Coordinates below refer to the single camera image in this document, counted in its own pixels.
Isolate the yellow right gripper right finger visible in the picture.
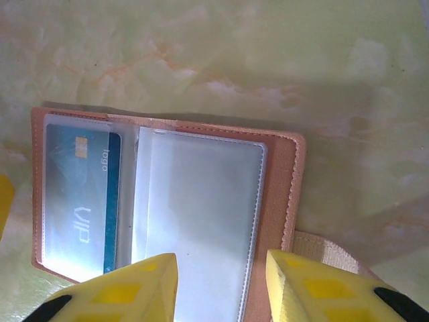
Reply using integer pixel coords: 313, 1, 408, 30
266, 248, 429, 322

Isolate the blue credit card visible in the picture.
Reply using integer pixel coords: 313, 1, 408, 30
45, 123, 122, 272

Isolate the orange brown card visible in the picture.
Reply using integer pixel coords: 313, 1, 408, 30
30, 106, 381, 322

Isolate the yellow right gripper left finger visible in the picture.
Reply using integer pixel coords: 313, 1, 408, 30
19, 254, 178, 322

